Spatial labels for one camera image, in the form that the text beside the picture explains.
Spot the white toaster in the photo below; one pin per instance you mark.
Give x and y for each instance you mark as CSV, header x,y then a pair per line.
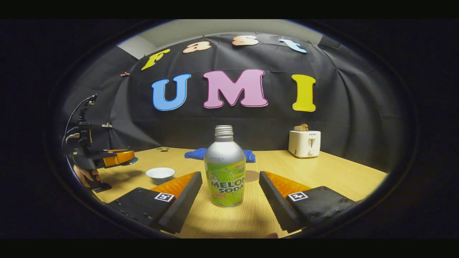
x,y
303,143

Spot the dark teal teacup lid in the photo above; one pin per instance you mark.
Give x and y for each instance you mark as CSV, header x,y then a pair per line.
x,y
132,162

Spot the blue towel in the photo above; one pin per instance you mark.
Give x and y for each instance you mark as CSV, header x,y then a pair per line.
x,y
193,154

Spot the bread slice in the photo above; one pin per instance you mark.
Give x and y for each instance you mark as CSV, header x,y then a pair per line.
x,y
301,127

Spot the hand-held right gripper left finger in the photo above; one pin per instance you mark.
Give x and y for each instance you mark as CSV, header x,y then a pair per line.
x,y
184,204

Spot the silver green-label water bottle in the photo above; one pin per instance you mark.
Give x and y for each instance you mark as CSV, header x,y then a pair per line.
x,y
225,157

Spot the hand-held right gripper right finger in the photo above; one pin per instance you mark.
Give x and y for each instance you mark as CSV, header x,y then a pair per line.
x,y
274,200

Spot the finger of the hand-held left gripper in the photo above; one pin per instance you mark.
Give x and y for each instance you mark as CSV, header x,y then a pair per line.
x,y
118,150
120,158

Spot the round brown coaster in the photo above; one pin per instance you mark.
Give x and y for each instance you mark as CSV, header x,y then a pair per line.
x,y
252,176

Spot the white teacup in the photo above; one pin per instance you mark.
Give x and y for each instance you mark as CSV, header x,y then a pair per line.
x,y
160,174

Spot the black backdrop cloth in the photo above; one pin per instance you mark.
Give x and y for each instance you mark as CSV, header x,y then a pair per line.
x,y
251,122

